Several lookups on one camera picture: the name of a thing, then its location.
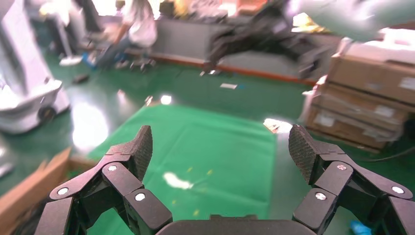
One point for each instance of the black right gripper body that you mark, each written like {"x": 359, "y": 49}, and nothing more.
{"x": 259, "y": 32}

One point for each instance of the white paper sheet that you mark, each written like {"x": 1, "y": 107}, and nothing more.
{"x": 229, "y": 86}

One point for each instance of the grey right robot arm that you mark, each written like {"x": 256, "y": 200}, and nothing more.
{"x": 350, "y": 16}

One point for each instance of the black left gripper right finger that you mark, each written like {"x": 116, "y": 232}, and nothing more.
{"x": 321, "y": 207}

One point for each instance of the open brown cardboard box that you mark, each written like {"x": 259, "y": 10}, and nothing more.
{"x": 26, "y": 191}

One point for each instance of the brown stacked cardboard carton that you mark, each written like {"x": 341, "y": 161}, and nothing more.
{"x": 373, "y": 77}
{"x": 350, "y": 107}
{"x": 340, "y": 129}

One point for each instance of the white wheeled robot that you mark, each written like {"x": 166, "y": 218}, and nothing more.
{"x": 19, "y": 97}

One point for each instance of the grey long workbench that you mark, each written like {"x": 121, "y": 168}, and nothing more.
{"x": 184, "y": 39}

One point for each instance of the seated person in white shirt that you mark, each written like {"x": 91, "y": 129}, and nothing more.
{"x": 139, "y": 22}

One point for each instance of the white foam box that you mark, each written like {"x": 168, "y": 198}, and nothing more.
{"x": 389, "y": 48}

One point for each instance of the blue bag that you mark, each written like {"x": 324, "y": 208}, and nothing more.
{"x": 88, "y": 61}

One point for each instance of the small blue object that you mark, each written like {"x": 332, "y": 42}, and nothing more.
{"x": 360, "y": 228}

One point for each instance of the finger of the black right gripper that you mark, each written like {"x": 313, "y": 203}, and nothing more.
{"x": 219, "y": 48}

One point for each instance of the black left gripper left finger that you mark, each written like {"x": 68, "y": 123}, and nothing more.
{"x": 142, "y": 207}

